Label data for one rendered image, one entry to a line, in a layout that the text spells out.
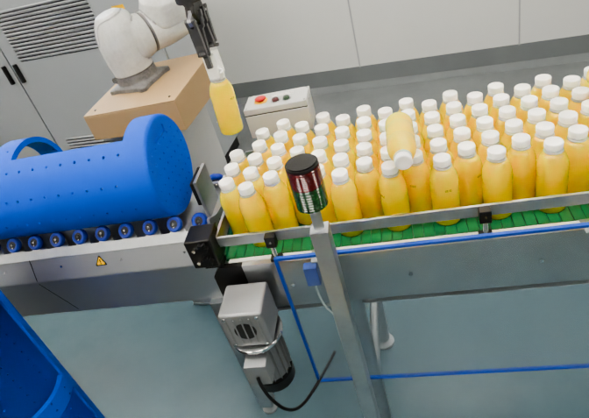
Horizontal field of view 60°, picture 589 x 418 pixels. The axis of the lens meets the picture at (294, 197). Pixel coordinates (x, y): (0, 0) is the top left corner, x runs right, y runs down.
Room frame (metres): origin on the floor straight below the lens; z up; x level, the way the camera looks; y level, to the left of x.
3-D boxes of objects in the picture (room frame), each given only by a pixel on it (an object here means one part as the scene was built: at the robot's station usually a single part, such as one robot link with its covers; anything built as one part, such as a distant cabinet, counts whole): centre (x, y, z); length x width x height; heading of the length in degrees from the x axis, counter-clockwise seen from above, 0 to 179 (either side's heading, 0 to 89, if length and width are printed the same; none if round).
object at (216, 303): (1.21, 0.32, 0.31); 0.06 x 0.06 x 0.63; 74
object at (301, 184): (0.81, -0.03, 1.23); 0.06 x 0.06 x 0.04
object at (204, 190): (1.26, 0.24, 0.99); 0.10 x 0.02 x 0.12; 164
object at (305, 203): (0.81, -0.03, 1.18); 0.06 x 0.06 x 0.05
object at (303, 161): (0.81, -0.03, 1.18); 0.06 x 0.06 x 0.16
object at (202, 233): (1.06, 0.25, 0.95); 0.10 x 0.07 x 0.10; 164
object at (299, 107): (1.48, -0.04, 1.05); 0.20 x 0.10 x 0.10; 74
